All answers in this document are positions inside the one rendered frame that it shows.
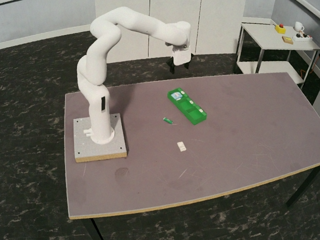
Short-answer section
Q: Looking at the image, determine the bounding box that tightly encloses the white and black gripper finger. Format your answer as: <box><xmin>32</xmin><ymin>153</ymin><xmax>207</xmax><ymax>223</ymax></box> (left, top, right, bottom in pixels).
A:
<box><xmin>184</xmin><ymin>53</ymin><xmax>194</xmax><ymax>69</ymax></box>
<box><xmin>166</xmin><ymin>56</ymin><xmax>176</xmax><ymax>75</ymax></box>

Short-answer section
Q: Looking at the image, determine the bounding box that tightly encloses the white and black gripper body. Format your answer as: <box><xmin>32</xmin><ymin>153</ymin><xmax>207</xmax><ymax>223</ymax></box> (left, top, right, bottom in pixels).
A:
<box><xmin>171</xmin><ymin>45</ymin><xmax>191</xmax><ymax>66</ymax></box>

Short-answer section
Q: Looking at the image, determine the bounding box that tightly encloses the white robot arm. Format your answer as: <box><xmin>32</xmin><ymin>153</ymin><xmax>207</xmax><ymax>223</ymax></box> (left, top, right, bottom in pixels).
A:
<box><xmin>77</xmin><ymin>6</ymin><xmax>191</xmax><ymax>145</ymax></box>

